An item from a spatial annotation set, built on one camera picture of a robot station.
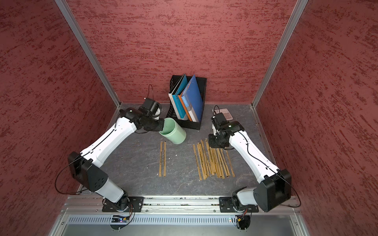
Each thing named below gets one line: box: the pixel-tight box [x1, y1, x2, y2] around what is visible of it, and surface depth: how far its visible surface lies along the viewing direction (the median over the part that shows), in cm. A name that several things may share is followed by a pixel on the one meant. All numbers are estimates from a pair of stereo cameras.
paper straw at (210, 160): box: [206, 145, 215, 176], surface depth 91 cm
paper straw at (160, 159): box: [158, 141, 163, 176], surface depth 91 cm
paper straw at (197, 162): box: [192, 144, 203, 181], surface depth 89 cm
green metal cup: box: [158, 117, 187, 145], surface depth 79 cm
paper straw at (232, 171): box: [225, 149, 236, 178], surface depth 89 cm
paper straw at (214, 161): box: [210, 147, 218, 175], surface depth 91 cm
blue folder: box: [181, 74, 204, 122], surface depth 102 cm
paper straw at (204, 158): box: [199, 141, 211, 178], surface depth 94 cm
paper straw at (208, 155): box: [205, 138, 214, 172], surface depth 91 cm
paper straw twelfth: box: [219, 148, 229, 178], surface depth 89 cm
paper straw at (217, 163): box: [213, 147, 222, 178], surface depth 90 cm
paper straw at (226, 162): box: [220, 148, 231, 177], surface depth 89 cm
